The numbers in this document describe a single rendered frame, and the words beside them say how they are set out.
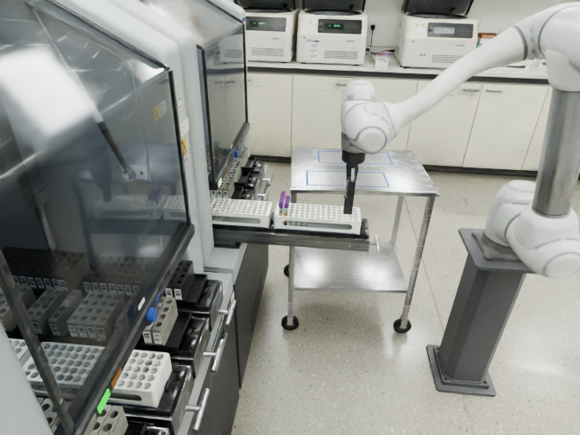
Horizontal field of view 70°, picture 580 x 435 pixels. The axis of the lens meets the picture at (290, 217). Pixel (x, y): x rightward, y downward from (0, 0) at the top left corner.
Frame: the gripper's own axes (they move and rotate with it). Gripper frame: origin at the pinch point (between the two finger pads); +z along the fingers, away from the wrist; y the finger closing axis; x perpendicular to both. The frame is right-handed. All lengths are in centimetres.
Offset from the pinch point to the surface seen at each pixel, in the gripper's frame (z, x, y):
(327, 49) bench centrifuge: -11, -12, -230
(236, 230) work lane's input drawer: 9.4, -38.4, 6.7
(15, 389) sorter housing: -25, -46, 96
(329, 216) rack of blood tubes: 4.5, -6.3, 1.2
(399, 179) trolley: 8.4, 23.6, -39.9
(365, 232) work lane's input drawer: 8.5, 6.5, 4.0
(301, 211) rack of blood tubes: 4.1, -16.1, -0.7
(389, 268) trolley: 62, 28, -46
